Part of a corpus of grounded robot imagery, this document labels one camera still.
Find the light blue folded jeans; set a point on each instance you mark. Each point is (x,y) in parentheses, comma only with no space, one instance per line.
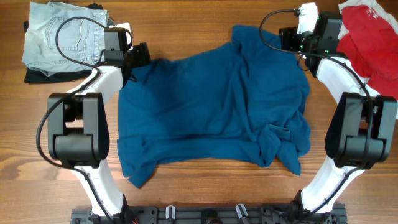
(62,37)

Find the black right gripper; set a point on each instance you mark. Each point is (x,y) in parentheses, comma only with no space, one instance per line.
(288,37)

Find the red garment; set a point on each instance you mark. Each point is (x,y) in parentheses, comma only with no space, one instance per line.
(371,46)

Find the blue t-shirt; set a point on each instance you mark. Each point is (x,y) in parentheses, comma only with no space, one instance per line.
(243,101)

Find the black folded garment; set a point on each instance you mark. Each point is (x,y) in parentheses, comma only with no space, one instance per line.
(46,76)

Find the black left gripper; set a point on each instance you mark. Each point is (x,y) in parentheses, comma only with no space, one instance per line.
(140,53)

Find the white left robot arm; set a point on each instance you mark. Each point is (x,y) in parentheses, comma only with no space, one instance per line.
(78,134)

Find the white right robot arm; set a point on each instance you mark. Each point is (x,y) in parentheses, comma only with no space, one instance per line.
(361,130)

